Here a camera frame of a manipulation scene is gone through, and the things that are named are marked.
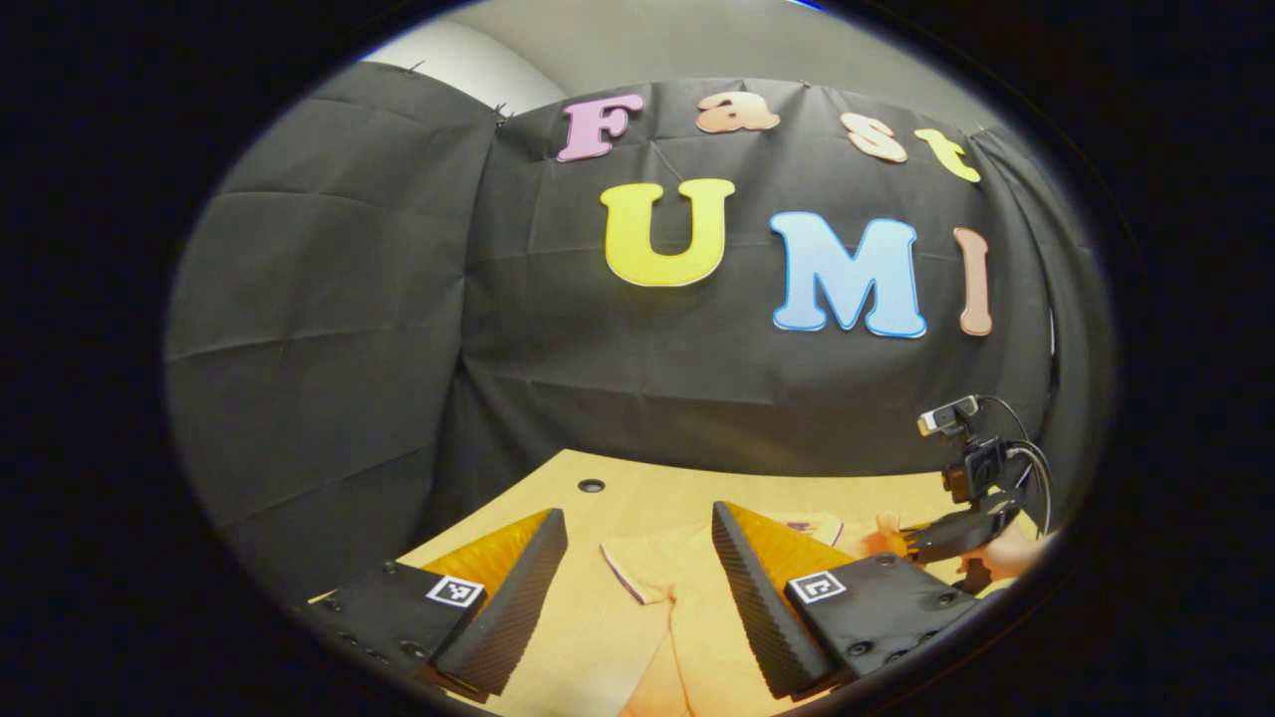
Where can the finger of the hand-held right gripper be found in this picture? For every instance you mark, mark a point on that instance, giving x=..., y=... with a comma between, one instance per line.
x=956, y=536

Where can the orange T-shirt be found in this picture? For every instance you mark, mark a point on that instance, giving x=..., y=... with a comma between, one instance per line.
x=677, y=578

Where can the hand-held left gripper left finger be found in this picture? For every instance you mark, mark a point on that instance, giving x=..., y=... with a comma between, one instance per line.
x=518, y=597

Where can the black backdrop cloth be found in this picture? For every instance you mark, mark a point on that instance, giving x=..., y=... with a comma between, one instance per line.
x=349, y=329

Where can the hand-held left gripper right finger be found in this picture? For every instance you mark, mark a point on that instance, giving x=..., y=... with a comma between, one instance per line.
x=757, y=597

